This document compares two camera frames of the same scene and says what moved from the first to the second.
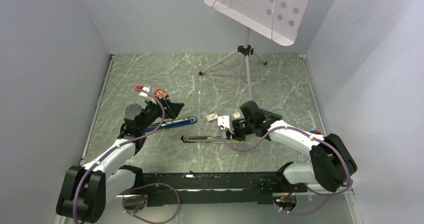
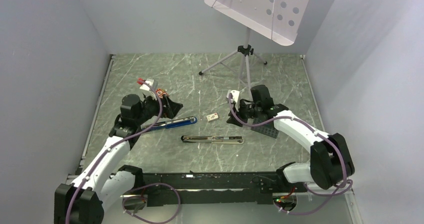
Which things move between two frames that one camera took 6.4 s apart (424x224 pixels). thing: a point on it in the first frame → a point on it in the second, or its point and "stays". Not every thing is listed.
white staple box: [212, 117] stays
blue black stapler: [172, 123] stays
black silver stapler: [207, 139] stays
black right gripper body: [241, 129] → [249, 111]
